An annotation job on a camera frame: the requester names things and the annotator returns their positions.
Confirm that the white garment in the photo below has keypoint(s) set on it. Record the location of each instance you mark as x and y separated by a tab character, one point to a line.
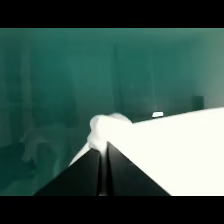
173	146

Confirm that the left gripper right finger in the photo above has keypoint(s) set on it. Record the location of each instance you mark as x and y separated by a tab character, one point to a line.
128	178

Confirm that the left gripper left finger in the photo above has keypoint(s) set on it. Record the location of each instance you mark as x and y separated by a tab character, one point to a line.
81	176

